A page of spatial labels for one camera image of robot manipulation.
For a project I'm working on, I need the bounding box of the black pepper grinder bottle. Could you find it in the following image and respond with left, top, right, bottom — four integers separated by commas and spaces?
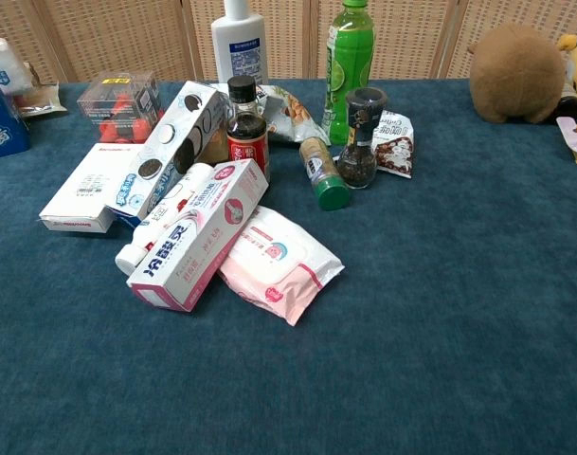
336, 86, 388, 191

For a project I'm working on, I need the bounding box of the pink wet wipes pack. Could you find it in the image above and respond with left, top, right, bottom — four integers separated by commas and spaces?
217, 204, 346, 327

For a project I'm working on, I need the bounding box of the green-capped spice jar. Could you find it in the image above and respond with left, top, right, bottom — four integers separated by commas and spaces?
298, 136, 352, 211

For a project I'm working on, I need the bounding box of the pink white toothpaste box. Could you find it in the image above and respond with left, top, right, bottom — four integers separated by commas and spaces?
126, 158, 270, 314

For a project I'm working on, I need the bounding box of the dark soy sauce bottle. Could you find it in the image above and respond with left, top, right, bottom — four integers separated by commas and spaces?
225, 75, 271, 183

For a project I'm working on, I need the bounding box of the blue table cloth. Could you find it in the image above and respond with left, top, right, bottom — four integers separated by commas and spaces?
0, 77, 577, 455

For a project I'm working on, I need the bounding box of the nut snack bag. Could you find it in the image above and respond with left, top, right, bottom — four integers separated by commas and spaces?
256, 83, 332, 146

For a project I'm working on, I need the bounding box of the white tube with cap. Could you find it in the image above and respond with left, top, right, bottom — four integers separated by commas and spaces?
114, 162, 215, 277

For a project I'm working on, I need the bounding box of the white brown snack packet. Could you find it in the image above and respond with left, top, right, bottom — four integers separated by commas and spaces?
370, 109, 415, 180

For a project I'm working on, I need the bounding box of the blue oreo cookie box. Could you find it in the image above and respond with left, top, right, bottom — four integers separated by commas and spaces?
104, 80, 234, 228

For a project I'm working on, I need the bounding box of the green lime drink bottle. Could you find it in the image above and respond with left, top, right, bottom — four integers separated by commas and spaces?
320, 0, 377, 147

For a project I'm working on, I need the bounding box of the white lotion pump bottle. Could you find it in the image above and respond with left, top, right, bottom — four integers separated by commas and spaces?
210, 0, 270, 88

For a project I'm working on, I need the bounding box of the plain white cardboard box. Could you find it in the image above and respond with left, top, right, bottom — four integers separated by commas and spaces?
38, 142, 145, 234

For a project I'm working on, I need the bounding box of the clear box with red items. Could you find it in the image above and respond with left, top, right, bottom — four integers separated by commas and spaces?
76, 70, 166, 144

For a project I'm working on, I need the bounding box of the woven wooden folding screen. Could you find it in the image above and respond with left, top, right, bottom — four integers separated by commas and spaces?
0, 0, 577, 85

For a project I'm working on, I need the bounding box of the brown plush toy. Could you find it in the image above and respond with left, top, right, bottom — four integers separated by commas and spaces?
467, 24, 567, 125

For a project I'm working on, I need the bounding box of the clear plastic bag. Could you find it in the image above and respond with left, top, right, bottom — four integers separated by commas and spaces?
13, 62, 68, 118

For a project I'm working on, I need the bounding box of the blue printed package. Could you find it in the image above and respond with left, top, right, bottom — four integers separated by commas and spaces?
0, 81, 32, 161

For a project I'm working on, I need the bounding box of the white tissue pack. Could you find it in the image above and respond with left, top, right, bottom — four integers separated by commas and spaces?
0, 37, 35, 96

